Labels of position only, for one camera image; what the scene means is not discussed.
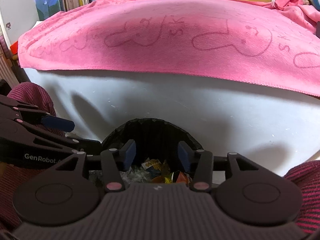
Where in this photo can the small gold foil wrapper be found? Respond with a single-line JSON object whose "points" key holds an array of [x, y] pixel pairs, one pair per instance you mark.
{"points": [[150, 165]]}

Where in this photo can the magenta striped trousers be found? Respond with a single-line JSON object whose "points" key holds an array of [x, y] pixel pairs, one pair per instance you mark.
{"points": [[27, 95]]}

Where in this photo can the black lined trash bin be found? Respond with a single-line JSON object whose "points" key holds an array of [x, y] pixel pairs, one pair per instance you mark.
{"points": [[155, 135]]}

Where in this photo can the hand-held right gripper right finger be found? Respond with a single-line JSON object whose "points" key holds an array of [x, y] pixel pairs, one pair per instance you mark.
{"points": [[183, 156]]}

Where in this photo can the pink rabbit print towel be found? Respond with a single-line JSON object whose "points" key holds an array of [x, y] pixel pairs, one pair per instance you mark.
{"points": [[150, 42]]}

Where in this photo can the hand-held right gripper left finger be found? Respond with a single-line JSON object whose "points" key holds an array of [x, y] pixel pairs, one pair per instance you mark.
{"points": [[130, 153]]}

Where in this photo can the white table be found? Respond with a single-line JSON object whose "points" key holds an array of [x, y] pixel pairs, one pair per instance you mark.
{"points": [[175, 105]]}

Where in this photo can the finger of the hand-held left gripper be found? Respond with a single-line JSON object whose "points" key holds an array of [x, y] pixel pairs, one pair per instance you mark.
{"points": [[87, 146], [58, 125]]}

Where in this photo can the large gold foil wrapper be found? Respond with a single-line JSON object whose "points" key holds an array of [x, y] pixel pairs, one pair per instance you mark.
{"points": [[166, 170]]}

